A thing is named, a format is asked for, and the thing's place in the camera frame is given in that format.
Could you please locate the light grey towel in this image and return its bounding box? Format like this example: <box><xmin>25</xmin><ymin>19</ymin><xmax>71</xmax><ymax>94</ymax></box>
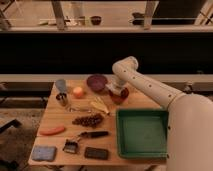
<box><xmin>106</xmin><ymin>83</ymin><xmax>122</xmax><ymax>96</ymax></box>

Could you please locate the red bowl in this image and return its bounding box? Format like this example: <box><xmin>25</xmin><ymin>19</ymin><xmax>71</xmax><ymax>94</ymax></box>
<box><xmin>109</xmin><ymin>88</ymin><xmax>129</xmax><ymax>104</ymax></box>

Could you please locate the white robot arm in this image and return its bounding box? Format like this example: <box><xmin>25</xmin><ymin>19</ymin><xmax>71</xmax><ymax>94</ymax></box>
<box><xmin>112</xmin><ymin>56</ymin><xmax>213</xmax><ymax>171</ymax></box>

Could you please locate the purple bowl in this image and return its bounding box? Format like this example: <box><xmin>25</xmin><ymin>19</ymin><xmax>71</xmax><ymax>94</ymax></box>
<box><xmin>86</xmin><ymin>74</ymin><xmax>108</xmax><ymax>93</ymax></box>

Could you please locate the dark bowl in background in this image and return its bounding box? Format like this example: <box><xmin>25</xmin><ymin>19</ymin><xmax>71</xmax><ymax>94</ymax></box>
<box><xmin>91</xmin><ymin>16</ymin><xmax>102</xmax><ymax>26</ymax></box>

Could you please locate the yellow banana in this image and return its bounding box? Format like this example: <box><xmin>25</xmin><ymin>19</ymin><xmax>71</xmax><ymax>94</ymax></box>
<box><xmin>90</xmin><ymin>97</ymin><xmax>110</xmax><ymax>115</ymax></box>

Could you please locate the orange peach fruit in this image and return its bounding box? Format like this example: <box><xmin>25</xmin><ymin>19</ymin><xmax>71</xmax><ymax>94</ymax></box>
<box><xmin>73</xmin><ymin>87</ymin><xmax>84</xmax><ymax>98</ymax></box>

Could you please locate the bunch of dark grapes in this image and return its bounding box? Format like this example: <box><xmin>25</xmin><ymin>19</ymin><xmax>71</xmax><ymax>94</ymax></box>
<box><xmin>72</xmin><ymin>114</ymin><xmax>103</xmax><ymax>128</ymax></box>

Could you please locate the metal spoon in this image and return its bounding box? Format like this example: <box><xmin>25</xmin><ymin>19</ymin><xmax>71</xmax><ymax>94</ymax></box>
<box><xmin>68</xmin><ymin>107</ymin><xmax>92</xmax><ymax>113</ymax></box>

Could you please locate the grey blue cup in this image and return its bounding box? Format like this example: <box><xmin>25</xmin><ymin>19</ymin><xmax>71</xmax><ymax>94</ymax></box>
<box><xmin>55</xmin><ymin>79</ymin><xmax>67</xmax><ymax>93</ymax></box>

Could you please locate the small metal cup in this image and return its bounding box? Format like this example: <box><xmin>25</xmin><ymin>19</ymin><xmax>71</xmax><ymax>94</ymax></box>
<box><xmin>56</xmin><ymin>93</ymin><xmax>68</xmax><ymax>107</ymax></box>

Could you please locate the green plastic tray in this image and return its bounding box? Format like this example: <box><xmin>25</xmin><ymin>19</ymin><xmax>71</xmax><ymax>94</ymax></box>
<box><xmin>116</xmin><ymin>109</ymin><xmax>168</xmax><ymax>159</ymax></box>

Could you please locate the dark rectangular sponge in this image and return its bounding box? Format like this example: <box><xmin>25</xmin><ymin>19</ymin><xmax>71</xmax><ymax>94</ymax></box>
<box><xmin>84</xmin><ymin>147</ymin><xmax>109</xmax><ymax>160</ymax></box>

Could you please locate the small black brush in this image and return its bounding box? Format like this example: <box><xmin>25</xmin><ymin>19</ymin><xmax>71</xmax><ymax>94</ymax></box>
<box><xmin>63</xmin><ymin>140</ymin><xmax>78</xmax><ymax>154</ymax></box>

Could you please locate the orange carrot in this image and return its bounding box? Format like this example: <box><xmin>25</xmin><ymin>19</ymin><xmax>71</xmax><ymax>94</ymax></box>
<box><xmin>39</xmin><ymin>126</ymin><xmax>66</xmax><ymax>136</ymax></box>

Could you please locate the blue grey sponge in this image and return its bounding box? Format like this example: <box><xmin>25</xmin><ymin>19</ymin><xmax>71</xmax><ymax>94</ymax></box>
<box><xmin>31</xmin><ymin>146</ymin><xmax>57</xmax><ymax>162</ymax></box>

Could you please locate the black handled brush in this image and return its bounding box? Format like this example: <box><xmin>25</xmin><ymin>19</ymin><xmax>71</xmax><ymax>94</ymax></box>
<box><xmin>78</xmin><ymin>131</ymin><xmax>109</xmax><ymax>139</ymax></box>

